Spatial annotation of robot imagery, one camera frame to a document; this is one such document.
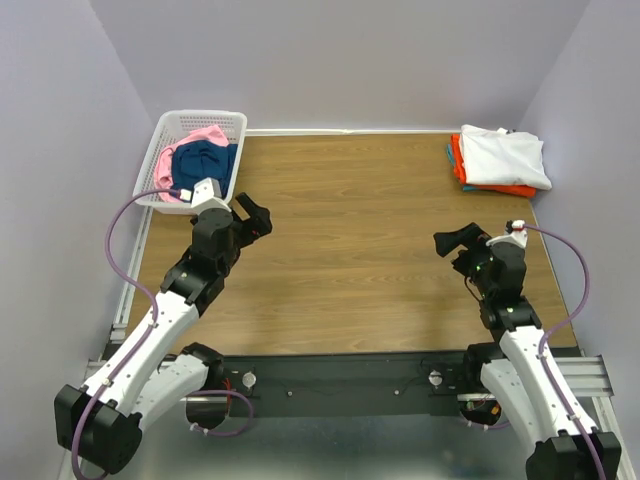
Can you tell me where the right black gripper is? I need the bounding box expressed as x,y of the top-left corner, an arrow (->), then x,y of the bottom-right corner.
434,221 -> 495,298

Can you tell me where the dark blue printed t-shirt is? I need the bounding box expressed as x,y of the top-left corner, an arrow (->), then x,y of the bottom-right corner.
171,140 -> 238,198

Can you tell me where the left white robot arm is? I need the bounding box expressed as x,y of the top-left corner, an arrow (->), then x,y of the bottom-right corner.
54,187 -> 272,479

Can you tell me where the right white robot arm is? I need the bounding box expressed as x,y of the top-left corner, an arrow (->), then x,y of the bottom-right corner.
433,220 -> 622,479

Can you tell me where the white folded t-shirt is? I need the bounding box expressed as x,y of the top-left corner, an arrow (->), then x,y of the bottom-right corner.
458,124 -> 552,191

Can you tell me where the teal folded t-shirt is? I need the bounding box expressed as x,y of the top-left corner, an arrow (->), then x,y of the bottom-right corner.
446,144 -> 480,192

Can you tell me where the orange folded t-shirt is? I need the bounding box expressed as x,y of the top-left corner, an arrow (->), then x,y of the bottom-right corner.
448,133 -> 536,199

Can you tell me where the pink t-shirt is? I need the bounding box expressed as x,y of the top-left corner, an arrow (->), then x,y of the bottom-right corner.
154,125 -> 231,190

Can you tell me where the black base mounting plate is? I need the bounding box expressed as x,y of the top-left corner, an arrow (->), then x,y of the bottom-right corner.
187,351 -> 501,425

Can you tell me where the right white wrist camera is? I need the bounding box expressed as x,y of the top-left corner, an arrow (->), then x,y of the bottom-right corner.
486,220 -> 528,249

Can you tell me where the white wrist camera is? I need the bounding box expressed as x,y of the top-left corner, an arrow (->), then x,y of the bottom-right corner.
486,220 -> 528,249
179,177 -> 231,215

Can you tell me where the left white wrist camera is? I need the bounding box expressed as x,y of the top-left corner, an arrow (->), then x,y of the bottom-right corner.
179,177 -> 231,215

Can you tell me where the left aluminium side rail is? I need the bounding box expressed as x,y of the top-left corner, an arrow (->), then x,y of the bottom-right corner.
108,205 -> 153,343

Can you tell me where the aluminium frame rail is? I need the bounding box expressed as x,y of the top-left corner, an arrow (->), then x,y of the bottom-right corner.
85,357 -> 614,401

